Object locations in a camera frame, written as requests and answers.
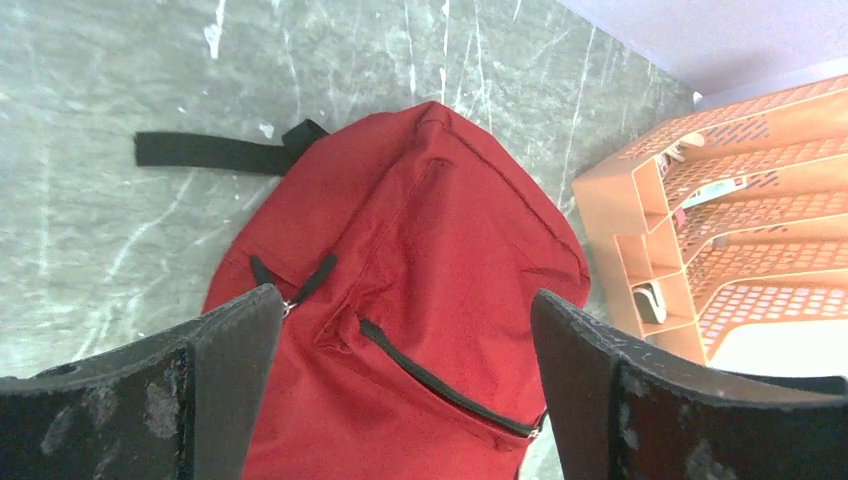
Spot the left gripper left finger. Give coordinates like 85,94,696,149
1,285,283,479

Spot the red student backpack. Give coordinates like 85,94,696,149
134,102,591,479

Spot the white green box in organizer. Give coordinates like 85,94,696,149
681,177,748,209

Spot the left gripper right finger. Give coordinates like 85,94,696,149
531,290,847,479

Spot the orange plastic file organizer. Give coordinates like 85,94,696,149
572,76,847,363

